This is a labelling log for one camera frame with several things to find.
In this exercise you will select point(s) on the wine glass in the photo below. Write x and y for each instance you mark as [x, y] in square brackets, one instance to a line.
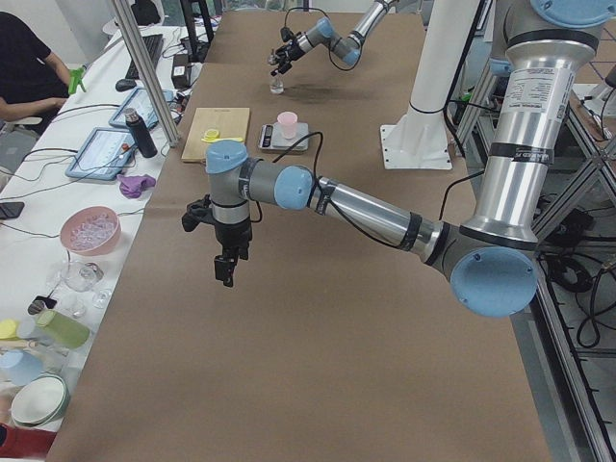
[84, 277]

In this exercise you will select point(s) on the blue tablet near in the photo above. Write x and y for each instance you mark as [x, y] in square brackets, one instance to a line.
[104, 154]

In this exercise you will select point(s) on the aluminium frame post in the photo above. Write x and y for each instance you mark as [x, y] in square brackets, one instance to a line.
[133, 39]

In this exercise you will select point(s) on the black thermos bottle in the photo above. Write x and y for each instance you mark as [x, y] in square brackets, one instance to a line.
[140, 133]

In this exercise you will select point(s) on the pink plastic cup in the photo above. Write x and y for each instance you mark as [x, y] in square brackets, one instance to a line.
[287, 122]

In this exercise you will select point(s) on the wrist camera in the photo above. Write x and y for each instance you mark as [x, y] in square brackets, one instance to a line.
[197, 212]
[286, 34]

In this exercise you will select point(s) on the digital kitchen scale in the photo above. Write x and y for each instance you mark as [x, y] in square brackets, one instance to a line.
[272, 139]

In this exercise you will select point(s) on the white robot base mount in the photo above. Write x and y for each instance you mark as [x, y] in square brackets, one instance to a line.
[419, 139]

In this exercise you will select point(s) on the yellow plastic knife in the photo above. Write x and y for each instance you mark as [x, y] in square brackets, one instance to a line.
[237, 139]

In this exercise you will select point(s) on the purple cloth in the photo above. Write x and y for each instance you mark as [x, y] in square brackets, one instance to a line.
[133, 186]

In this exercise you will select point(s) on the green cup lying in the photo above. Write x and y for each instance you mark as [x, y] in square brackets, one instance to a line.
[62, 329]

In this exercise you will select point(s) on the black computer mouse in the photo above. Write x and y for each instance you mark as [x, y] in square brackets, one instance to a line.
[125, 84]

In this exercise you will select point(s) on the bamboo cutting board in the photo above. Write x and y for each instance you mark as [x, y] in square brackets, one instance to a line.
[210, 125]

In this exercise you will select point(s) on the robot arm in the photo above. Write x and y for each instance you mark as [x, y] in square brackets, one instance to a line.
[486, 259]
[344, 52]

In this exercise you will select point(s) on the pink bowl with glasses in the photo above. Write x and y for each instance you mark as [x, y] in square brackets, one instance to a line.
[92, 231]

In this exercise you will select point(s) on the person in black shirt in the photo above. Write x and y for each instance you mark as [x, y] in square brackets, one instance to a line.
[34, 80]

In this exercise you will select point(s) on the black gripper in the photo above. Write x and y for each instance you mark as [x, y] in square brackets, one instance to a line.
[292, 45]
[233, 234]

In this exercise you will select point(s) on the glass sauce bottle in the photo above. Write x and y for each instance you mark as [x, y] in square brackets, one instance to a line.
[276, 85]

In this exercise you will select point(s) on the blue tablet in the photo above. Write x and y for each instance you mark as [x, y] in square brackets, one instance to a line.
[104, 154]
[139, 100]

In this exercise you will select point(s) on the blue tablet far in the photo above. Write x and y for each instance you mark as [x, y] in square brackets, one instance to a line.
[139, 100]

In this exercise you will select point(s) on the light blue cup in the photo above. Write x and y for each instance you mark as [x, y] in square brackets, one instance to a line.
[21, 367]

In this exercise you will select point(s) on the stacked white green bowls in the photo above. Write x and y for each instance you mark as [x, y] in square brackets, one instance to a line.
[42, 401]

